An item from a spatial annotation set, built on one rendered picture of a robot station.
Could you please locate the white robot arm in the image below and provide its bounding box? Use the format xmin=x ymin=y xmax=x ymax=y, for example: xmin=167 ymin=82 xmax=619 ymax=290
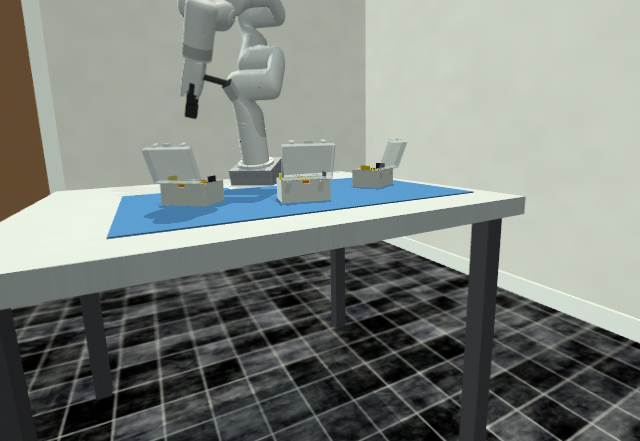
xmin=178 ymin=0 xmax=285 ymax=170

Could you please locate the blue bench mat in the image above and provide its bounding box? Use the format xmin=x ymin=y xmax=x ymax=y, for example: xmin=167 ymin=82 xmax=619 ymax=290
xmin=107 ymin=178 xmax=474 ymax=239

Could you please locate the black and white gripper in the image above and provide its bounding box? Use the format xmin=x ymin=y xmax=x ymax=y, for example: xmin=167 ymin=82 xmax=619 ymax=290
xmin=180 ymin=52 xmax=212 ymax=119

